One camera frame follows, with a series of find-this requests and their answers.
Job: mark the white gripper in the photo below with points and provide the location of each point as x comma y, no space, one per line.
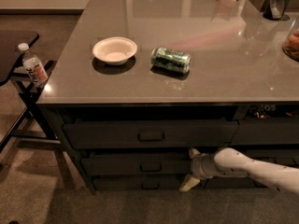
196,166

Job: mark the drawer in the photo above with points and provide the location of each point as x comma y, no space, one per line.
139,182
137,164
229,183
149,133
280,154
274,131

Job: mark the green soda can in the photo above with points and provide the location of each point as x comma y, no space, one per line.
171,60

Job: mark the white paper bowl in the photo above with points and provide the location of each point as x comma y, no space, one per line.
114,50

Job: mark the dark folding chair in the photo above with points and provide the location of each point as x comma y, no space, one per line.
10,60

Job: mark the clear water bottle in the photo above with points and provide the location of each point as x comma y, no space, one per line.
33,65

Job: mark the dark cabinet frame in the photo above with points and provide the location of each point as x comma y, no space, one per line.
59,115

